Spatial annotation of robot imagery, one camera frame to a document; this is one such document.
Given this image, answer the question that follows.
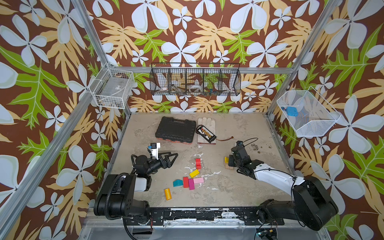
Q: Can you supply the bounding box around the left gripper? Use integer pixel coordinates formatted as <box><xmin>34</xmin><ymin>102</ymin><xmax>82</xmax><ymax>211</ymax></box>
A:
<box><xmin>146</xmin><ymin>150</ymin><xmax>178</xmax><ymax>177</ymax></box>

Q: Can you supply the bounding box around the natural wood block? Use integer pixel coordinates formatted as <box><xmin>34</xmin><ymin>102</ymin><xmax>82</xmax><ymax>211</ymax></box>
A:
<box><xmin>225</xmin><ymin>163</ymin><xmax>234</xmax><ymax>170</ymax></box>

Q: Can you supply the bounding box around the red arch block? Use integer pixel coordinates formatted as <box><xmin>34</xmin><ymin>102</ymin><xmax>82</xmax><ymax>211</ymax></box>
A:
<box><xmin>196</xmin><ymin>159</ymin><xmax>202</xmax><ymax>170</ymax></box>

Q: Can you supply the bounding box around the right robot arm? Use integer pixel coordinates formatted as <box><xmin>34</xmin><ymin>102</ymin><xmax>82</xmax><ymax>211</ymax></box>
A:
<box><xmin>229</xmin><ymin>141</ymin><xmax>339</xmax><ymax>231</ymax></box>

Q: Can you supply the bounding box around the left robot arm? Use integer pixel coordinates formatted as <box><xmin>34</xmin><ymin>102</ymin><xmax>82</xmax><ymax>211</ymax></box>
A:
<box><xmin>94</xmin><ymin>152</ymin><xmax>178</xmax><ymax>224</ymax></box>

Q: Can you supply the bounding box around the teal quarter-round block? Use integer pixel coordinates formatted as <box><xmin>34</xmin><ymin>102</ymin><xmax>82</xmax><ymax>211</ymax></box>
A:
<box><xmin>173</xmin><ymin>180</ymin><xmax>184</xmax><ymax>187</ymax></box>

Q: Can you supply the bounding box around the red square block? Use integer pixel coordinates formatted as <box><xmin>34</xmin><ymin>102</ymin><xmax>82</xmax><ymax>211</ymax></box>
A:
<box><xmin>183</xmin><ymin>177</ymin><xmax>189</xmax><ymax>188</ymax></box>

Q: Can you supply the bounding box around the yellow rectangular block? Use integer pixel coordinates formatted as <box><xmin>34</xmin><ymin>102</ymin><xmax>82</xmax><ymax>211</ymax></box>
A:
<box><xmin>189</xmin><ymin>170</ymin><xmax>200</xmax><ymax>178</ymax></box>

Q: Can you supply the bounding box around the magenta rectangular block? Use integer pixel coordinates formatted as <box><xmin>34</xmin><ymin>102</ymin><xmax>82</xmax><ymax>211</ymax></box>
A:
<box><xmin>188</xmin><ymin>179</ymin><xmax>195</xmax><ymax>190</ymax></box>

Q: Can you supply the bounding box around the orange cylinder block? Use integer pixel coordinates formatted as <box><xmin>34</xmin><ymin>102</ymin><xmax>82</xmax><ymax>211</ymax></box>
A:
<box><xmin>164</xmin><ymin>188</ymin><xmax>172</xmax><ymax>201</ymax></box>

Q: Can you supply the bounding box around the pink rectangular block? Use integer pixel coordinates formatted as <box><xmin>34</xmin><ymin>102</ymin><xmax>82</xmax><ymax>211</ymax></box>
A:
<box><xmin>193</xmin><ymin>177</ymin><xmax>205</xmax><ymax>184</ymax></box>

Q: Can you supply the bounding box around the black tool case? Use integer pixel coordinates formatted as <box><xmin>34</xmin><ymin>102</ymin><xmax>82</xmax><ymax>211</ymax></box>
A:
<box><xmin>155</xmin><ymin>117</ymin><xmax>197</xmax><ymax>144</ymax></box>

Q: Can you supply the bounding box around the black charger board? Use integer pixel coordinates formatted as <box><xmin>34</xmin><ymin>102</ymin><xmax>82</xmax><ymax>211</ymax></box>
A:
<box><xmin>196</xmin><ymin>125</ymin><xmax>217</xmax><ymax>144</ymax></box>

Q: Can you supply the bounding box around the blue object in basket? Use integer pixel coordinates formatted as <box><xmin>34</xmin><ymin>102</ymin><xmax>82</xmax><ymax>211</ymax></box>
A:
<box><xmin>285</xmin><ymin>107</ymin><xmax>299</xmax><ymax>117</ymax></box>

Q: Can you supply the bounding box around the tape roll in basket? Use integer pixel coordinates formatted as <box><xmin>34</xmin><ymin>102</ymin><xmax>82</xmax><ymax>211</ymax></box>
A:
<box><xmin>189</xmin><ymin>85</ymin><xmax>203</xmax><ymax>93</ymax></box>

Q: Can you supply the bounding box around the white mesh basket right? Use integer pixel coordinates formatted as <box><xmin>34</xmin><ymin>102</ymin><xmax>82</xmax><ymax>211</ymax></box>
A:
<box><xmin>277</xmin><ymin>87</ymin><xmax>341</xmax><ymax>138</ymax></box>

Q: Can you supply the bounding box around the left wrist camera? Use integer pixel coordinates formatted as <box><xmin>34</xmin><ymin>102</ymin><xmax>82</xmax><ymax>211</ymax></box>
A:
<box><xmin>148</xmin><ymin>143</ymin><xmax>161</xmax><ymax>160</ymax></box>

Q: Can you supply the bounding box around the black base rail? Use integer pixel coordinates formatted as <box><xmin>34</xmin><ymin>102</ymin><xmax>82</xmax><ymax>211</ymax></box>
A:
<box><xmin>126</xmin><ymin>207</ymin><xmax>285</xmax><ymax>226</ymax></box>

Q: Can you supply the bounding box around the black wire basket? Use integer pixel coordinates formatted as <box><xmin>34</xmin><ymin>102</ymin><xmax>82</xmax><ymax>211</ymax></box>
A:
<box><xmin>149</xmin><ymin>63</ymin><xmax>242</xmax><ymax>96</ymax></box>

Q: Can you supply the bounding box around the white wire basket left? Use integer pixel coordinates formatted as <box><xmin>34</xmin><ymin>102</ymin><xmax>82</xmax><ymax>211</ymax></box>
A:
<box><xmin>90</xmin><ymin>68</ymin><xmax>135</xmax><ymax>109</ymax></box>

